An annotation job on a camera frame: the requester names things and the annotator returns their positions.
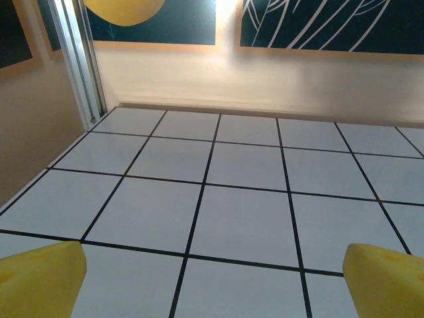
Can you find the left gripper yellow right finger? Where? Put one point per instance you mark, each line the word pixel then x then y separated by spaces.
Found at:
pixel 387 285

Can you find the aluminium frame post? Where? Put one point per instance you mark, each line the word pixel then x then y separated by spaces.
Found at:
pixel 79 66

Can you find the dark panel orange circle leaves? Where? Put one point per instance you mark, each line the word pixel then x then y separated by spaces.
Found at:
pixel 281 20

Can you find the dark panel plain yellow oval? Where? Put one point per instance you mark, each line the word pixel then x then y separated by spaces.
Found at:
pixel 165 20

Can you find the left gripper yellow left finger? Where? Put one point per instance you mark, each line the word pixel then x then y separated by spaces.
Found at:
pixel 39 281

